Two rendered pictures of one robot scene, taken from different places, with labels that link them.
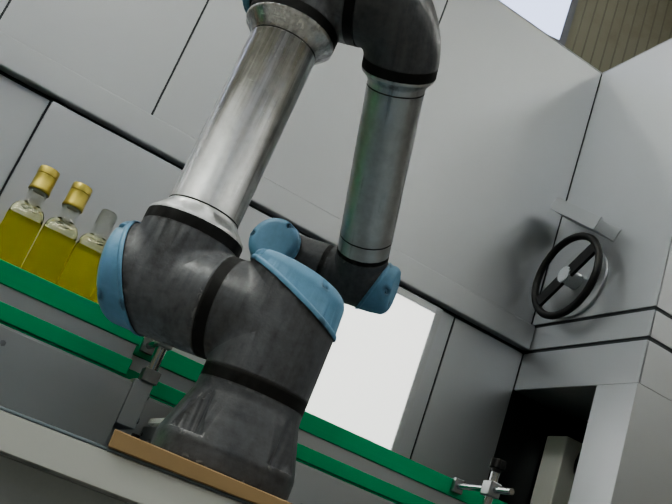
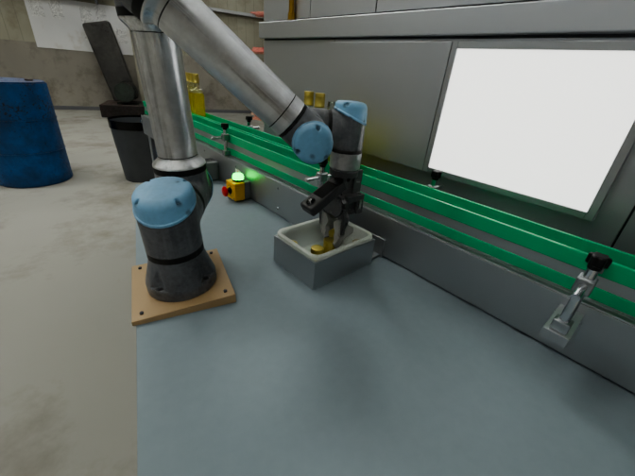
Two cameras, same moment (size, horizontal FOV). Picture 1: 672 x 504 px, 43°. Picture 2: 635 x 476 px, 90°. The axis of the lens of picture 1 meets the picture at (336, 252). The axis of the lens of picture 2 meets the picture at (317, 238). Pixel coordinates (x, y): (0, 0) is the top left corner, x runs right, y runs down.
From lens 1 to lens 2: 126 cm
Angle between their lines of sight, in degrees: 81
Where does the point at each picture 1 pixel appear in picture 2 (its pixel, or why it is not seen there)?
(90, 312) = (300, 168)
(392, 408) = (590, 174)
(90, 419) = (305, 217)
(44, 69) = (324, 25)
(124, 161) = (361, 56)
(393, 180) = (223, 78)
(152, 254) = not seen: hidden behind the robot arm
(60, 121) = (333, 51)
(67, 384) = (296, 202)
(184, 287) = not seen: hidden behind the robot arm
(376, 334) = (568, 105)
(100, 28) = not seen: outside the picture
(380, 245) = (270, 121)
